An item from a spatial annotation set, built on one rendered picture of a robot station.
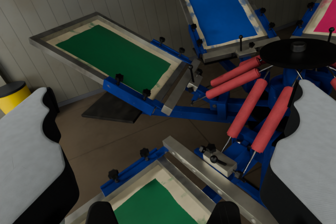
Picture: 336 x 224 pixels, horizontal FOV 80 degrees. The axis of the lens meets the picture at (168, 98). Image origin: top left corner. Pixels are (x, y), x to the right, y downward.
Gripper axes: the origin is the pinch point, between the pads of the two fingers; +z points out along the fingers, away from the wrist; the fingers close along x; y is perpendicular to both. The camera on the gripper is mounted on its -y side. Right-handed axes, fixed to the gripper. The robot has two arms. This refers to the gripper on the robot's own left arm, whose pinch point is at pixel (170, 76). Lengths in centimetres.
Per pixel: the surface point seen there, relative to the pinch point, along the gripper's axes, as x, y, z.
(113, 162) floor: -76, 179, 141
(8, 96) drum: -233, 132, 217
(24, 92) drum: -223, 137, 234
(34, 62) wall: -228, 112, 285
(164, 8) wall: -20, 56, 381
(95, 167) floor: -96, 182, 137
